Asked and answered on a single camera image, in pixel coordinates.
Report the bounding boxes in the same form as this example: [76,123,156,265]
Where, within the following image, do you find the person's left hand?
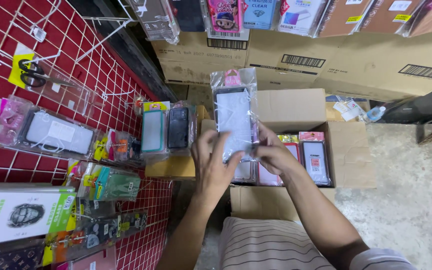
[190,129,246,202]

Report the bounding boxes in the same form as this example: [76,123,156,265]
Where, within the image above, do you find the person's right hand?
[251,122,302,179]

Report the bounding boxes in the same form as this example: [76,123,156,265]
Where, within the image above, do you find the clear phone case packet pink header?
[210,68,259,163]

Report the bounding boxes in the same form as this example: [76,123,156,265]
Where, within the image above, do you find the red rim phone case packet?
[280,135,301,163]

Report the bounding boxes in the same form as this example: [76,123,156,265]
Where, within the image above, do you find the small cardboard box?
[144,104,212,179]

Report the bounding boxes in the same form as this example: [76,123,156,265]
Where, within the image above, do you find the black rim phone case packet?
[299,131,332,187]

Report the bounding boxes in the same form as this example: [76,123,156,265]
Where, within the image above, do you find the open cardboard carton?
[200,88,377,223]

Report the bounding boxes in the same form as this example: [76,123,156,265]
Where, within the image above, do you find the teal rim phone case packet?
[141,101,169,155]

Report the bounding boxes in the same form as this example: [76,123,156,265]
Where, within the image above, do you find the carton with paper scraps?
[325,95,371,123]

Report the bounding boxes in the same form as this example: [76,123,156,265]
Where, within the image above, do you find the striped grey shorts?
[217,216,337,270]

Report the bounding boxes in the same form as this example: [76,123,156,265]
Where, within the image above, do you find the green phone case packet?
[84,165,142,203]

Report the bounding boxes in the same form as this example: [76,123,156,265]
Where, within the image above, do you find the orange pink accessory packet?
[93,128,144,167]

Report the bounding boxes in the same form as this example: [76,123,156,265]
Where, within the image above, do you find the clear plastic water bottle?
[364,106,387,123]

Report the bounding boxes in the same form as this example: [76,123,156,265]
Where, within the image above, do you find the stack of large cardboard cartons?
[151,29,432,102]

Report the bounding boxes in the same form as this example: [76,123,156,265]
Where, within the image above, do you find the yellow pink header packet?
[64,160,90,189]

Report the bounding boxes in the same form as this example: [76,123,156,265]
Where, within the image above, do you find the row of hanging phone case packets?
[127,0,432,45]

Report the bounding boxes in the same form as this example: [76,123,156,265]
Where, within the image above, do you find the grey shirt sleeve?
[349,247,420,270]

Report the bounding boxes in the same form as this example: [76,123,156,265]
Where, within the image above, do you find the dark wooden furniture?
[378,78,432,146]

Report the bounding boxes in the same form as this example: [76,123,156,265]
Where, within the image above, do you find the white green screen protector box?
[0,184,78,249]

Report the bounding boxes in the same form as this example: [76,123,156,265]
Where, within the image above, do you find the black scissors in clear pack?
[7,42,92,114]

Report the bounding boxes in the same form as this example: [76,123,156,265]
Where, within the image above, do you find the brown patterned phone case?
[0,243,47,270]

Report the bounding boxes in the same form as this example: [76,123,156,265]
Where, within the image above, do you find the white wire grid rack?
[0,0,175,270]

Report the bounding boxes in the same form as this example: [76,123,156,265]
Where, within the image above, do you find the black rim case pink ring packet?
[0,95,101,161]

